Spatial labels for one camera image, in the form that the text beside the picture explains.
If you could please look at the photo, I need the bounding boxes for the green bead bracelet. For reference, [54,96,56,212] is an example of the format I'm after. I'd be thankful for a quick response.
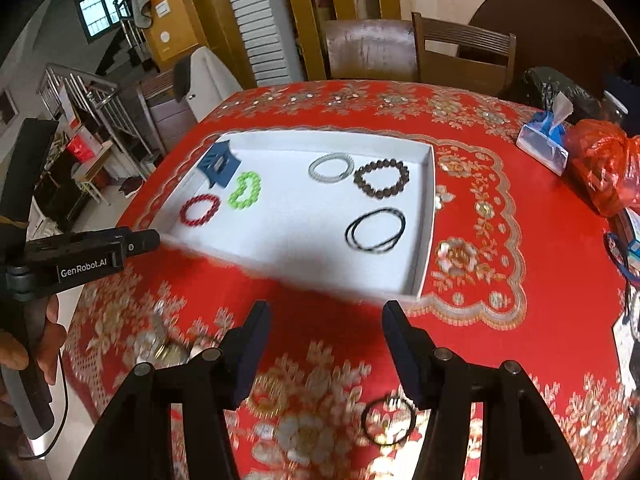
[227,171,262,209]

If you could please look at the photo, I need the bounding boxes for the black cable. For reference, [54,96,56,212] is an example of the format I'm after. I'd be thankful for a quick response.
[19,350,69,461]

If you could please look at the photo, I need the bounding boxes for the metal stair railing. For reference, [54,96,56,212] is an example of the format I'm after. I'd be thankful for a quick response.
[37,62,153,181]

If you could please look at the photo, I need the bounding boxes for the black cord loops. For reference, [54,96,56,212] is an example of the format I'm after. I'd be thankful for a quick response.
[345,207,407,254]

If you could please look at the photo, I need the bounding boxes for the blue hair claw clip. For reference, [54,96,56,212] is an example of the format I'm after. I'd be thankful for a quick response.
[196,139,242,190]

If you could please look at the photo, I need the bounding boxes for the red floral tablecloth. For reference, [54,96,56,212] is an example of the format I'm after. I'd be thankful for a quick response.
[62,80,640,480]

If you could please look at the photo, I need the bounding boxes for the white paper card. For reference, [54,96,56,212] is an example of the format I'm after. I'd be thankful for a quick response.
[612,305,640,386]

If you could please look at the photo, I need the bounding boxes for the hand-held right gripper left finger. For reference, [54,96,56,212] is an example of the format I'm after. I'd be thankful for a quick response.
[67,300,272,480]

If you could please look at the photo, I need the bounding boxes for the window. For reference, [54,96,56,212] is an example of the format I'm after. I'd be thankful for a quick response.
[75,0,126,43]

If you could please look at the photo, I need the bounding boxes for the brown bead bracelet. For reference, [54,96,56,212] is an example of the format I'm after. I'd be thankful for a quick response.
[352,158,411,198]

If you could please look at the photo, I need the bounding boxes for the red plastic bag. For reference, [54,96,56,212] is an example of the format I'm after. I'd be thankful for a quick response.
[565,119,640,218]

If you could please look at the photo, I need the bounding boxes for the blue lanyard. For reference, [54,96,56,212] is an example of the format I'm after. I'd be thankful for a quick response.
[602,232,640,283]

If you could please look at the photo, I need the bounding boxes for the white slatted panel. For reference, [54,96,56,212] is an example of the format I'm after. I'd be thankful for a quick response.
[217,0,306,88]

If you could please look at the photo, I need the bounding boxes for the grey hanging cloth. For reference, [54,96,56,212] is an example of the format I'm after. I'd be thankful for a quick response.
[125,0,153,30]

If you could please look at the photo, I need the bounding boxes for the dark blue bag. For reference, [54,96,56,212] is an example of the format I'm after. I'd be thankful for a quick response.
[602,57,640,138]

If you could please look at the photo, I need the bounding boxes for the blue and white box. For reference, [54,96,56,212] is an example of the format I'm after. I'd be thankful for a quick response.
[625,220,640,261]

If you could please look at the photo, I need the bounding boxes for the red bead bracelet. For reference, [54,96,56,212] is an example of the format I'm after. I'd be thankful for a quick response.
[179,193,222,227]

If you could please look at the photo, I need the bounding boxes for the black plastic bag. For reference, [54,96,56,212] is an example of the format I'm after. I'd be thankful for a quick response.
[510,66,601,121]

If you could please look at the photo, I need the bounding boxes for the gold metal watch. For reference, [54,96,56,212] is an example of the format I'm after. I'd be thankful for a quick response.
[142,310,193,367]

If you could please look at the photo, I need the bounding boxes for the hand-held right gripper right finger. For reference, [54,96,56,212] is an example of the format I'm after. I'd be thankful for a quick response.
[382,300,586,480]

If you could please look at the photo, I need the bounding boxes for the grey braided bracelet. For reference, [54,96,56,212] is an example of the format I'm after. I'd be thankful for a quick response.
[307,152,356,184]

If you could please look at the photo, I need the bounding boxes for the person's left hand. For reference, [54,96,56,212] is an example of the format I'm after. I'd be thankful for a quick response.
[31,294,67,387]

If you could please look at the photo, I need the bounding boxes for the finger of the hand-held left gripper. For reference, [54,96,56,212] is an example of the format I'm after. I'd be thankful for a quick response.
[122,228,162,258]

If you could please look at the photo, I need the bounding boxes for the white shallow tray box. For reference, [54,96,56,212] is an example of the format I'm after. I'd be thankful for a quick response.
[159,130,437,306]

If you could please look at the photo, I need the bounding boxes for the blue tissue pack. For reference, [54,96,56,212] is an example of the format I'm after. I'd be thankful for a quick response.
[516,94,575,177]

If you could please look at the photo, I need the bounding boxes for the black hair tie with charm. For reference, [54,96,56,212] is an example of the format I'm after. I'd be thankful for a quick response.
[361,395,417,448]

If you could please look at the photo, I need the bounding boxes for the white jacket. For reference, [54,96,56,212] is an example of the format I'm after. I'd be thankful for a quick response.
[172,46,246,123]

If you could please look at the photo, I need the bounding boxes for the small red bag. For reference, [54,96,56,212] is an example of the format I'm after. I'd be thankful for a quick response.
[66,135,93,163]

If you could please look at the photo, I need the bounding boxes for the round dark wooden tabletop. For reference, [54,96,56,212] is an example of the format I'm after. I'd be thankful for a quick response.
[467,0,633,111]

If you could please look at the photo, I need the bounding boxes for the wooden slatted chair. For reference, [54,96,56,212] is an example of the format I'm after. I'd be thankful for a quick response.
[411,11,517,98]

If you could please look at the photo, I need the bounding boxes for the gold spiral hair tie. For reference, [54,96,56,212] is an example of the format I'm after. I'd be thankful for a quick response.
[249,374,292,417]

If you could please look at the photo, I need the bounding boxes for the reddish brown chair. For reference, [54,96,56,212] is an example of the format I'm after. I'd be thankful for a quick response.
[322,19,418,82]

